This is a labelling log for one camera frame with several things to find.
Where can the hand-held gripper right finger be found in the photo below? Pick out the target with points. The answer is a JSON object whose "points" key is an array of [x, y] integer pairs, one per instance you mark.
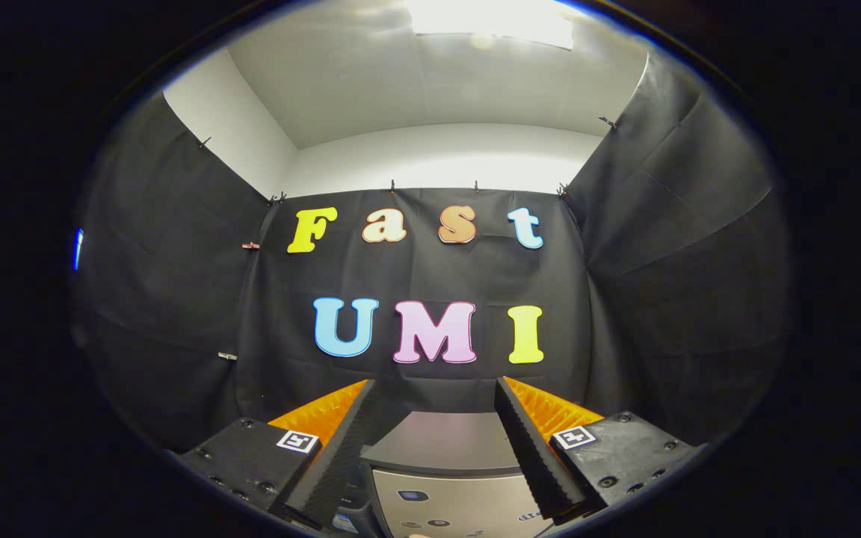
{"points": [[528, 452]]}

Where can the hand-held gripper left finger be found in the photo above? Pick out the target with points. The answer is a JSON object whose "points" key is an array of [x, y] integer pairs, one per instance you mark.
{"points": [[341, 452]]}

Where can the small grey washing machine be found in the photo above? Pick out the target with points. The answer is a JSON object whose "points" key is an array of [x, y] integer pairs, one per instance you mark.
{"points": [[359, 515]]}

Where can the grey box appliance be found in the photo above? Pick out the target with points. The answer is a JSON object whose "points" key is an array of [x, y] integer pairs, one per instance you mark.
{"points": [[445, 441]]}

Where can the black backdrop cloth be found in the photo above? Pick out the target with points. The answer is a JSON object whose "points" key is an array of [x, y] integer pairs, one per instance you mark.
{"points": [[430, 276]]}

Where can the row of black clips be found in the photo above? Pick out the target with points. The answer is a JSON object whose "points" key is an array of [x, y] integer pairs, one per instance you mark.
{"points": [[392, 185]]}

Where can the glowing screen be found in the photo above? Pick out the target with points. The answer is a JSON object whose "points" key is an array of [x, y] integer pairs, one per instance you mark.
{"points": [[78, 250]]}

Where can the ceiling light panel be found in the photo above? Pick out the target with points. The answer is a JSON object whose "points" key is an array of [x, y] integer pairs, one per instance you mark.
{"points": [[490, 19]]}

